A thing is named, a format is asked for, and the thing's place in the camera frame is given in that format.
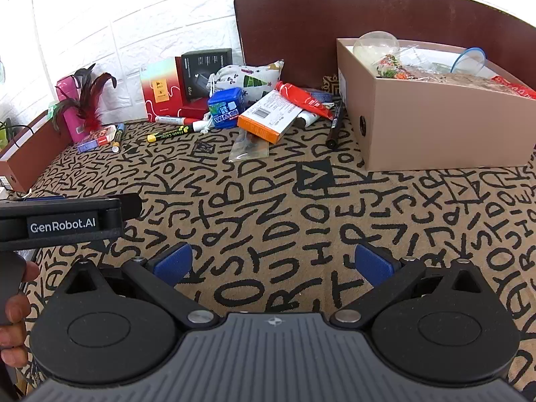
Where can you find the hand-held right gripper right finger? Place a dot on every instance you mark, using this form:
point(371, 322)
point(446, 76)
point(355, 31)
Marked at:
point(372, 261)

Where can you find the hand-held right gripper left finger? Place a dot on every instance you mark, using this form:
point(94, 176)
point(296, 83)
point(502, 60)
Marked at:
point(173, 261)

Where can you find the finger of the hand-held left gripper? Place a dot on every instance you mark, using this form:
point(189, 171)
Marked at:
point(132, 206)

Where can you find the black marker with white cap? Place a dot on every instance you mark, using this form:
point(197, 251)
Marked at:
point(167, 135)

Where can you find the brown cardboard box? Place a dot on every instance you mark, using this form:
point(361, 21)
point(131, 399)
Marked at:
point(418, 125)

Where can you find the person's left hand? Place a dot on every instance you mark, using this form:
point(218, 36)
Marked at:
point(16, 343)

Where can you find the blue-cap black marker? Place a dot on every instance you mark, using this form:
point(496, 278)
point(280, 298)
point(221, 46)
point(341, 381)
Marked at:
point(118, 136)

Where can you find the brown paper box left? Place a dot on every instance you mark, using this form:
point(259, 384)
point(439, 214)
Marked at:
point(33, 155)

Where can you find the playing card pack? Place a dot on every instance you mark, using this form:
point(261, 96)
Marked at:
point(94, 140)

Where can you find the red-cap white marker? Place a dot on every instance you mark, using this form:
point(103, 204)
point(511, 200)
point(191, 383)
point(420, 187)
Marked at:
point(169, 120)

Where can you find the red and black feathers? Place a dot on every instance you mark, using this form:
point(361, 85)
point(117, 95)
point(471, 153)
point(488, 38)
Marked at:
point(90, 111)

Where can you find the letter-print tan blanket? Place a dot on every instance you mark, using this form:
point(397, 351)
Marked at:
point(259, 201)

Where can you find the small red box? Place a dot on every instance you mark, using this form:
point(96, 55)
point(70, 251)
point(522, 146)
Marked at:
point(194, 111)

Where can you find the red holographic box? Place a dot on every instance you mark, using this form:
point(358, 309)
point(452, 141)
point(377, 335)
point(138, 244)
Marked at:
point(161, 92)

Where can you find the clear plastic bag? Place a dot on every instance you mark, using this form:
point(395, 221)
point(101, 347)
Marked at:
point(249, 146)

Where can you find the pink bottle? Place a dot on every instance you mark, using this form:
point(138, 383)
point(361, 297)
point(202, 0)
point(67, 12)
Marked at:
point(67, 88)

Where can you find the blue gum box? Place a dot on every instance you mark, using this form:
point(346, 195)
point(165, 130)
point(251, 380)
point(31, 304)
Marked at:
point(224, 109)

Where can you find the black marker pen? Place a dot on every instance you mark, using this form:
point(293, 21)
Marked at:
point(335, 127)

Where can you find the black charger box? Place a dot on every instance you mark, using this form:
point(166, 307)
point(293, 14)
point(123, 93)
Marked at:
point(201, 71)

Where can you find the white tube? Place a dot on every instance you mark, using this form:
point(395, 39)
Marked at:
point(307, 118)

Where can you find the orange and white box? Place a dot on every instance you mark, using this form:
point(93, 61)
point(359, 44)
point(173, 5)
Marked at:
point(268, 117)

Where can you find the small red white packet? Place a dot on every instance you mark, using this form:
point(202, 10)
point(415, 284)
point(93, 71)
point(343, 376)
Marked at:
point(301, 96)

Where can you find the floral packet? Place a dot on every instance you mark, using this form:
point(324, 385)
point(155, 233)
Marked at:
point(391, 67)

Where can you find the crumpled clear plastic wrap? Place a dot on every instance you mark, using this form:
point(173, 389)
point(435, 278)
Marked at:
point(423, 60)

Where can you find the clear plastic dome lid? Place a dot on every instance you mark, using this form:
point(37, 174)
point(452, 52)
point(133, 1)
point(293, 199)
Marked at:
point(374, 48)

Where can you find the blue-rim glass bowl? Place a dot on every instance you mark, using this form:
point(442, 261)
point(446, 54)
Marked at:
point(467, 60)

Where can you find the dark brown headboard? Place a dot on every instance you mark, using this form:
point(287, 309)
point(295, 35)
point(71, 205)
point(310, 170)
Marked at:
point(293, 29)

